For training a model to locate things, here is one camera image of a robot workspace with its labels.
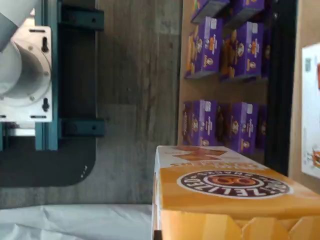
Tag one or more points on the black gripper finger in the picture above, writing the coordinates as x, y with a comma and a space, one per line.
157, 235

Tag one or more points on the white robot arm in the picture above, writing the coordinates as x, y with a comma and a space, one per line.
15, 75

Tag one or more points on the yellow white pretzel crackers box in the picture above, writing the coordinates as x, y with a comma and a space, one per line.
225, 200

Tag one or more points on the black floor mat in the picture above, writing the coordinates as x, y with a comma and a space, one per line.
50, 170

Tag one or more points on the purple Annie's snack box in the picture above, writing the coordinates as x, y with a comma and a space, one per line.
207, 45
207, 7
200, 120
245, 10
247, 50
240, 125

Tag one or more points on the wooden shelf unit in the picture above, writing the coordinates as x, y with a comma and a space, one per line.
225, 90

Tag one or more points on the teal aluminium robot stand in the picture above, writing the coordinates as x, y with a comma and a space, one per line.
47, 140

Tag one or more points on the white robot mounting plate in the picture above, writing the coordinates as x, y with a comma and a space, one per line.
37, 36

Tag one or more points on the blue white pretzel crackers box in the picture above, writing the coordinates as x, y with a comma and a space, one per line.
311, 112

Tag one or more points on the plain white curtain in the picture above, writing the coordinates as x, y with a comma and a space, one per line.
75, 222

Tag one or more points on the black metal shelf rack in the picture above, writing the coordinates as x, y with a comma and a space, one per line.
282, 100

